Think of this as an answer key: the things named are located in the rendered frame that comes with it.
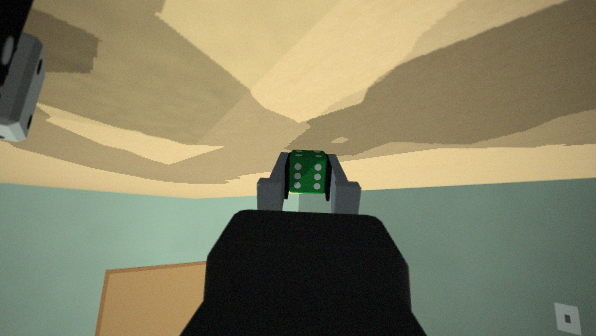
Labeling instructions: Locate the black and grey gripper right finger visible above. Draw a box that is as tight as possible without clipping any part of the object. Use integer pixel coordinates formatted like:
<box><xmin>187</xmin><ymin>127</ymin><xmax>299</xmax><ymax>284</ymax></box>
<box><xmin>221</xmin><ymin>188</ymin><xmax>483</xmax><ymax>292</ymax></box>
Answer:
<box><xmin>325</xmin><ymin>154</ymin><xmax>361</xmax><ymax>214</ymax></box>

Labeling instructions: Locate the tan square mat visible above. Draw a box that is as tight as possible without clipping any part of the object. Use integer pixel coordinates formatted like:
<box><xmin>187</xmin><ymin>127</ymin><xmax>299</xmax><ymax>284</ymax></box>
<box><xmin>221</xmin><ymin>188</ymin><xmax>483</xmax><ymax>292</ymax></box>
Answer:
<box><xmin>22</xmin><ymin>0</ymin><xmax>341</xmax><ymax>145</ymax></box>

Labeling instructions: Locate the green die with white pips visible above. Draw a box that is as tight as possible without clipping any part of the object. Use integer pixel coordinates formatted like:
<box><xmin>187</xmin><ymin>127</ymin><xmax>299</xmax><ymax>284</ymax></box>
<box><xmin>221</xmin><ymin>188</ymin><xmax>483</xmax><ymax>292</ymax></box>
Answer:
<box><xmin>289</xmin><ymin>150</ymin><xmax>328</xmax><ymax>194</ymax></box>

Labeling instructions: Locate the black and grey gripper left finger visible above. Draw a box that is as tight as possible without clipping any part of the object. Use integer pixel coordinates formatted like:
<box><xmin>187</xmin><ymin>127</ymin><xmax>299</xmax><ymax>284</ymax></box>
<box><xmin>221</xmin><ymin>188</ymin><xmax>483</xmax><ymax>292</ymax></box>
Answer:
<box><xmin>257</xmin><ymin>152</ymin><xmax>291</xmax><ymax>211</ymax></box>

